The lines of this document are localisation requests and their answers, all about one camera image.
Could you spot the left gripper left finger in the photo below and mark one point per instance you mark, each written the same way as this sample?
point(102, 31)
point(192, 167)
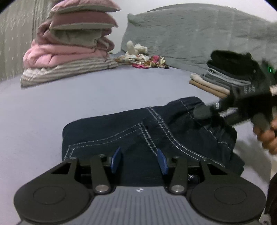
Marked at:
point(101, 172)

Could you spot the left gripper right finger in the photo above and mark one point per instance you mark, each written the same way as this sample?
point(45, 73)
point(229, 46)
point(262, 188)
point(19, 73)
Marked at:
point(177, 171)

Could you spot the dark blue jeans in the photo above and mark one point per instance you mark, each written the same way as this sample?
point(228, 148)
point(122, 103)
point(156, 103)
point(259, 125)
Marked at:
point(139, 133)

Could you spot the person right hand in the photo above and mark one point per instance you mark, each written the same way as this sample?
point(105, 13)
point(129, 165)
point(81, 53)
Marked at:
point(268, 138)

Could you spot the grey folded garment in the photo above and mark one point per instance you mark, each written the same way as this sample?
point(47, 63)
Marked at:
point(215, 77)

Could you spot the black folded garment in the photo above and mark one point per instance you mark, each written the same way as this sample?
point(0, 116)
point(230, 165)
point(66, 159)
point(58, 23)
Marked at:
point(235, 65)

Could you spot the beige folded trousers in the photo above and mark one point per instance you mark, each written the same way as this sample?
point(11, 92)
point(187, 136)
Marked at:
point(214, 89)

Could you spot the lavender bed sheet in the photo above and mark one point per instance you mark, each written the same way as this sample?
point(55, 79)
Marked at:
point(32, 119)

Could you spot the grey covered headboard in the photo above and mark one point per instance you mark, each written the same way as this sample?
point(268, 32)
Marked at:
point(187, 34)

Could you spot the red floral cloth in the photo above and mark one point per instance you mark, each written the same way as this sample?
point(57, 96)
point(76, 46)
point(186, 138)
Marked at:
point(153, 62)

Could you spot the grey striped folded blanket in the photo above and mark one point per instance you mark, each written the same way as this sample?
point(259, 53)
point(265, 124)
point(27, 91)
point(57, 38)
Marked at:
point(36, 76)

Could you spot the floral cream cloth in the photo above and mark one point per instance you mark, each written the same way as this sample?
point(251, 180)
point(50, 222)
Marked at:
point(131, 59)

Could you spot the white plush toy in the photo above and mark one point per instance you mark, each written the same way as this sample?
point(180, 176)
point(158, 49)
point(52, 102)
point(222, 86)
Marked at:
point(136, 49)

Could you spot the pink folded quilt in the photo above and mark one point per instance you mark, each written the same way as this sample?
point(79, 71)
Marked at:
point(52, 55)

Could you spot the mauve folded quilt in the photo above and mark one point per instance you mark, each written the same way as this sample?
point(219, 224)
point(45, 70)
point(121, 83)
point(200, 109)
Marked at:
point(84, 38)

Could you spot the mauve grey pillow lower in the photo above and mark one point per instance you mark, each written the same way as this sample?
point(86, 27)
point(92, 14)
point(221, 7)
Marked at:
point(82, 20)

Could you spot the mauve grey pillow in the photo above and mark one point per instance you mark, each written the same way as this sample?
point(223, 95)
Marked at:
point(83, 5)
point(82, 20)

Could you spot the mauve grey pillow upper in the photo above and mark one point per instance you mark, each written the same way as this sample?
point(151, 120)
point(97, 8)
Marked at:
point(83, 5)

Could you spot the grey patterned curtain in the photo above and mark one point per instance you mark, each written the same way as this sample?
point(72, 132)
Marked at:
point(19, 23)

